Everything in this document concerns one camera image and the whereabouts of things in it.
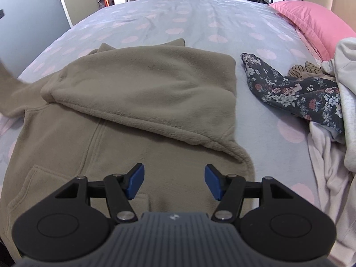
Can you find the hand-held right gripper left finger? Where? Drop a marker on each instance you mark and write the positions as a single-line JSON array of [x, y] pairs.
[[135, 180]]

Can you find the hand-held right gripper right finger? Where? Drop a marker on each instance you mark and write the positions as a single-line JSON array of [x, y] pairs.
[[214, 182]]

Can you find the beige fleece hooded jacket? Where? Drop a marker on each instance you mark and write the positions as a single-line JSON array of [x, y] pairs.
[[139, 89]]

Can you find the pale pink garment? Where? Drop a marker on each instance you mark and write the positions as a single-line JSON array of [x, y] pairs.
[[328, 172]]

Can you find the dark floral garment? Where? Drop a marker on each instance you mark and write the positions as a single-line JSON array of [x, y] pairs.
[[292, 94]]

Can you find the tan striped garment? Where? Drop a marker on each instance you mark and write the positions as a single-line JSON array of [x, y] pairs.
[[303, 69]]

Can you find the white sweatshirt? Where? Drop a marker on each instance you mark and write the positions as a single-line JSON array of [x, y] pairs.
[[349, 103]]

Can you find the grey pink-dotted bedsheet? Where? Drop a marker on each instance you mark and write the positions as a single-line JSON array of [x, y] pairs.
[[194, 19]]

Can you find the pink pillow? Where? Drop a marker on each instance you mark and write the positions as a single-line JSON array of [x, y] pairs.
[[311, 22]]

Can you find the white room door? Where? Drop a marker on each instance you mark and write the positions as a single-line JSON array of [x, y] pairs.
[[80, 0]]

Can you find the beige padded headboard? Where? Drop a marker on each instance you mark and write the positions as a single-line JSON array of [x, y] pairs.
[[345, 0]]

